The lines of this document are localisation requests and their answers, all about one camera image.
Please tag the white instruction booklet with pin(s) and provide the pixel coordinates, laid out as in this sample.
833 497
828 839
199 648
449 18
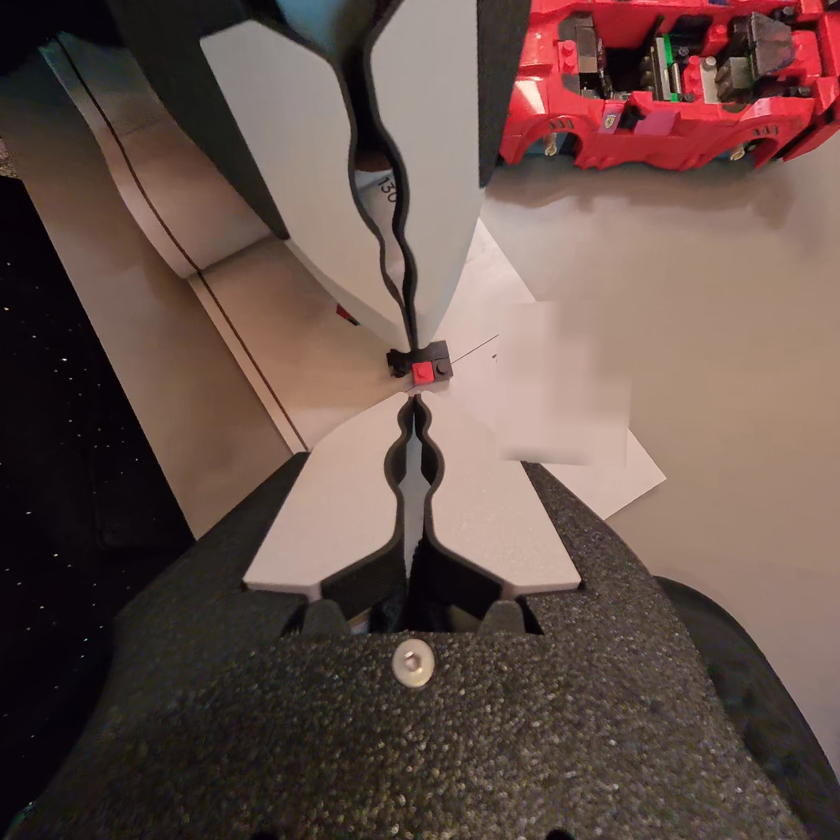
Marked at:
282 315

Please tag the small black and red lego assembly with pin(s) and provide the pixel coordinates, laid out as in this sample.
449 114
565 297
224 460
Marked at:
426 371

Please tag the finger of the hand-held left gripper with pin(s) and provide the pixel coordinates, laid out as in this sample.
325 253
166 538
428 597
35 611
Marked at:
289 151
439 131

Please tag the red lego car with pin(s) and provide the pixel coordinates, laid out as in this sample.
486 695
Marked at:
663 131

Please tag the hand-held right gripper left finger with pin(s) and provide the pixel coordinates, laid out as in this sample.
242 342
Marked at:
334 512

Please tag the tan woven fabric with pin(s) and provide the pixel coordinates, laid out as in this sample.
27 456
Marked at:
12 157

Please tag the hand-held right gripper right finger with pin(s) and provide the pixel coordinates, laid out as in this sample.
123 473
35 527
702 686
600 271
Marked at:
492 525

